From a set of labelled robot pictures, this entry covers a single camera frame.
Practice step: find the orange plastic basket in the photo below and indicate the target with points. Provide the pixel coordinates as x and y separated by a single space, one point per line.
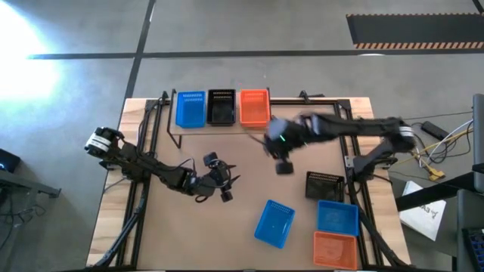
255 109
335 251

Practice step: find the black power strip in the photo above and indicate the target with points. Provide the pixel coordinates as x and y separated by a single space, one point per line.
435 130

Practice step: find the black table frame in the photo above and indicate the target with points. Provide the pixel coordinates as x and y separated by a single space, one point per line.
321 101

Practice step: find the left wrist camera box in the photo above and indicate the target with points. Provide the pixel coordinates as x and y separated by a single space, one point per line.
210 159

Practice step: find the black stand bar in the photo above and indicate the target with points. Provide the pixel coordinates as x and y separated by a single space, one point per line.
435 194

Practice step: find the black plastic basket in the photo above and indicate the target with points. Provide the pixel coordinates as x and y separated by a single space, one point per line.
221 109
325 187

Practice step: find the black blue keyboard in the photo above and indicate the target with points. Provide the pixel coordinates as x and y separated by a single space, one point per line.
477 245

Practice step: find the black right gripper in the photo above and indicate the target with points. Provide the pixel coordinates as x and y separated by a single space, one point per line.
287 136

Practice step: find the white paper sheet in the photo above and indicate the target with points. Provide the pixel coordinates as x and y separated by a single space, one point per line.
423 219

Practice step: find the blue plastic basket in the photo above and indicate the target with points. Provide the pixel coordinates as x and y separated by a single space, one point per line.
337 218
275 223
191 111

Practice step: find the black floor device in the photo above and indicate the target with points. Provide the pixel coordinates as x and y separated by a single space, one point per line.
8 160

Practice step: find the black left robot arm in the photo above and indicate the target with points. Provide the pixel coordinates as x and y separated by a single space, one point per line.
151 168

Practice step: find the gray stand leg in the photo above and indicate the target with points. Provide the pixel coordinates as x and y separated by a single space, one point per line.
34 187

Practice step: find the black hazard-striped floor mat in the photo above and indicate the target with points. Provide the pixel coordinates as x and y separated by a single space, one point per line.
416 30

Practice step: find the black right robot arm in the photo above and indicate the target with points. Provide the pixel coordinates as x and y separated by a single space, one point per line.
359 126

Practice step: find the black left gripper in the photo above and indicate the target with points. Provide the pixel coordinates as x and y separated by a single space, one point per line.
218 177

